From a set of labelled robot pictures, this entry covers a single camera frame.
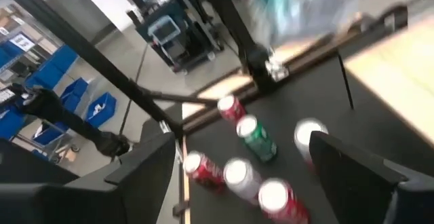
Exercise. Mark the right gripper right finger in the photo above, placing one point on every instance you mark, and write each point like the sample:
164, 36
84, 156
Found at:
373, 197

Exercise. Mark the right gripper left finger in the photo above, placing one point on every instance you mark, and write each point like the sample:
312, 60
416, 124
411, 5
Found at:
84, 203

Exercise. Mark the green Sprite can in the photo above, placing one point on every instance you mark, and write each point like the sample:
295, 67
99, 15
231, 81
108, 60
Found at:
257, 139

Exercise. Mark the wooden shelf board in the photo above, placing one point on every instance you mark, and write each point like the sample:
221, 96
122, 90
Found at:
400, 74

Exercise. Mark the blue storage bin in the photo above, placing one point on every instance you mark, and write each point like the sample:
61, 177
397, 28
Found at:
47, 134
10, 124
54, 66
73, 90

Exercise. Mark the red Coca-Cola can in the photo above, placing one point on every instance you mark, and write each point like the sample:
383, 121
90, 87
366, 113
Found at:
283, 202
203, 171
231, 108

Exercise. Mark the blue bin with white scraps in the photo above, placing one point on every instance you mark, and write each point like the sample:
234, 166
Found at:
101, 110

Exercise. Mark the white sign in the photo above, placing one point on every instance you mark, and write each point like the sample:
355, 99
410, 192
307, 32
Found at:
22, 41

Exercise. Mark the dark equipment cart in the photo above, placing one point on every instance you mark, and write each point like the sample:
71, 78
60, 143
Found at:
183, 47

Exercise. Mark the light-blue framed screen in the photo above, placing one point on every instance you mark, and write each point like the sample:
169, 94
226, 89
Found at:
164, 30

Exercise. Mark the silver corner bracket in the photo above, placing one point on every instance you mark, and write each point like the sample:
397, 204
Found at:
166, 128

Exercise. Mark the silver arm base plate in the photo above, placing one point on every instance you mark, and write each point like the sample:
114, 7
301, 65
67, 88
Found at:
276, 70

